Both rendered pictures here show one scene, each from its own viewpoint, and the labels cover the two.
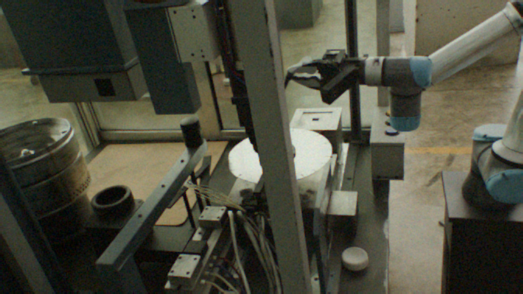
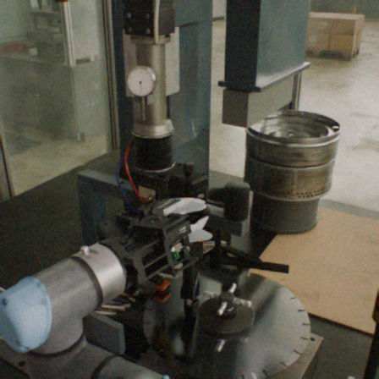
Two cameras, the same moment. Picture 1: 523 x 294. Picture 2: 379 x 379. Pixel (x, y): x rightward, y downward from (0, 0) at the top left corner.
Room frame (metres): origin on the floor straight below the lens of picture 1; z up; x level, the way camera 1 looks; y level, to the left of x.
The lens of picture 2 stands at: (1.27, -0.79, 1.60)
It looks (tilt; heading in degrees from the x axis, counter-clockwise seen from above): 27 degrees down; 103
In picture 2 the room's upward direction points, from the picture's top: straight up
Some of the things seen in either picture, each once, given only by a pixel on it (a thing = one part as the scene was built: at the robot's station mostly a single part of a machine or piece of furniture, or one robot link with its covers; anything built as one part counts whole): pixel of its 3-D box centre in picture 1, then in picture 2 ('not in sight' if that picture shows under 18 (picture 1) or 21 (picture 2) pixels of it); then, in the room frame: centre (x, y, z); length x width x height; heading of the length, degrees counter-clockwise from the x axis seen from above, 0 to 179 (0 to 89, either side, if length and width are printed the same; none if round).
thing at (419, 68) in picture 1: (406, 73); (46, 304); (1.00, -0.38, 1.22); 0.11 x 0.08 x 0.09; 61
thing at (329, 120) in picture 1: (317, 135); not in sight; (1.47, -0.21, 0.82); 0.18 x 0.18 x 0.15; 70
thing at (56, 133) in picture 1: (42, 186); (288, 173); (1.27, 0.74, 0.93); 0.31 x 0.31 x 0.36
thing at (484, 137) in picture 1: (495, 148); not in sight; (1.05, -0.66, 0.91); 0.13 x 0.12 x 0.14; 164
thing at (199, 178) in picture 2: not in sight; (188, 214); (1.10, -0.04, 1.17); 0.06 x 0.05 x 0.20; 151
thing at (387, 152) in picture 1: (387, 141); not in sight; (1.35, -0.45, 0.82); 0.28 x 0.11 x 0.15; 160
